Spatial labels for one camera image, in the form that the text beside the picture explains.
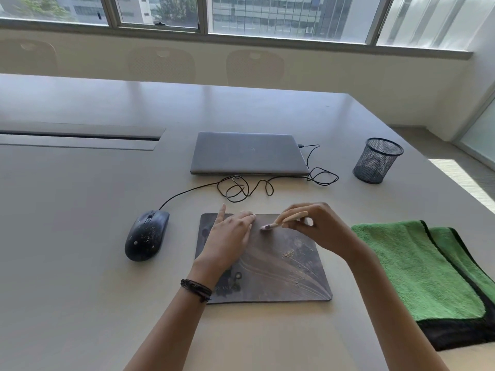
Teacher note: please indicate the person's right hand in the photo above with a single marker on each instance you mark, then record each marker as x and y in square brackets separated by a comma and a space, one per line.
[326, 229]

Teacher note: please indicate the person's left hand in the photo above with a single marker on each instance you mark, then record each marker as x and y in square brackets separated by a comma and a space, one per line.
[226, 243]

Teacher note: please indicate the person's left little finger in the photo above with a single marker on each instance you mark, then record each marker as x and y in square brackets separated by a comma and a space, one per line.
[222, 214]

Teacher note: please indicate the person's right fingers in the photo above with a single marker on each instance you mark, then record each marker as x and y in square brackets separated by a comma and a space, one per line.
[299, 218]

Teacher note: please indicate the dark printed mouse pad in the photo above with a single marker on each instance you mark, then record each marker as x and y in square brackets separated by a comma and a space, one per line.
[286, 274]

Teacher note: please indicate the person's left forearm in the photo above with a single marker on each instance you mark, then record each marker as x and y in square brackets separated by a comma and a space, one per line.
[174, 328]

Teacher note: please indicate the person's right forearm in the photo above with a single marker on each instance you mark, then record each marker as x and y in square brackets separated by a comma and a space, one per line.
[390, 316]

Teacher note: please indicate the grey closed laptop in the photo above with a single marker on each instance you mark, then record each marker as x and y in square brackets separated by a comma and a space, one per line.
[249, 152]

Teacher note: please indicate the black dusty computer mouse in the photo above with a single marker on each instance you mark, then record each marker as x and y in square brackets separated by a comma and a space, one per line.
[146, 237]

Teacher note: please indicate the black mesh pen holder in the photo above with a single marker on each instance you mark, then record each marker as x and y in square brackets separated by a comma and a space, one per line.
[377, 162]

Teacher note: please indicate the green black microfiber cloth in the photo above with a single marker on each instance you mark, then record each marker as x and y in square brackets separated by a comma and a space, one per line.
[417, 266]

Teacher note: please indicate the beige chair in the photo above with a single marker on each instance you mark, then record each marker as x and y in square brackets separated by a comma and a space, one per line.
[27, 59]
[161, 67]
[255, 71]

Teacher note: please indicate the frosted glass door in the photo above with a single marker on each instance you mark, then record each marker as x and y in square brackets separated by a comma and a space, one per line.
[481, 135]

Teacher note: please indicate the grey window frame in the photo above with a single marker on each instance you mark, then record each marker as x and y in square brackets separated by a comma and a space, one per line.
[204, 15]

